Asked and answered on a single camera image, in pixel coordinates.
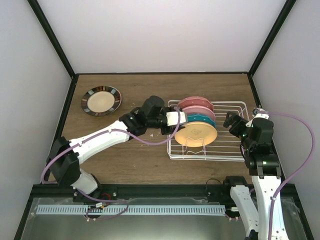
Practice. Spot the teal plate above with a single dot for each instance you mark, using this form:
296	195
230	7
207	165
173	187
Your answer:
197	117

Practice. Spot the slotted grey cable duct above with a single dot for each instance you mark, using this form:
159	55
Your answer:
153	210

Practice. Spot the yellow plate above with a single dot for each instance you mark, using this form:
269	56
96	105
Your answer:
196	134

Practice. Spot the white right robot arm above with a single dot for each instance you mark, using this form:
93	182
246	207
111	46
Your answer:
262	218

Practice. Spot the light pink plate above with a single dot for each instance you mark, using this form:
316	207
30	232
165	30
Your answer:
198	109

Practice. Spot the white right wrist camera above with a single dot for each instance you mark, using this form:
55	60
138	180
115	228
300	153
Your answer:
257	113

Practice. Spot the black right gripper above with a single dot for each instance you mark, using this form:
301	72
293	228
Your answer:
240	121

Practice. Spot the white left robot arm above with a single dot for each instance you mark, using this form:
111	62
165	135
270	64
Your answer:
66	156

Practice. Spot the dark striped rim plate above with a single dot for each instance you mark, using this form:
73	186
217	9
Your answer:
101	101

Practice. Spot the black front mounting rail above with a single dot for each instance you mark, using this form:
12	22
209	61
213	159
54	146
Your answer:
214	193

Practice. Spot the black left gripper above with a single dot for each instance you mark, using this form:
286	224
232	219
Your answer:
171	130

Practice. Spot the white wire dish rack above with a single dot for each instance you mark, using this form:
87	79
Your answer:
225	147

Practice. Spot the dark pink scalloped plate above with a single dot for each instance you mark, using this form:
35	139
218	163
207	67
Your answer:
195	101

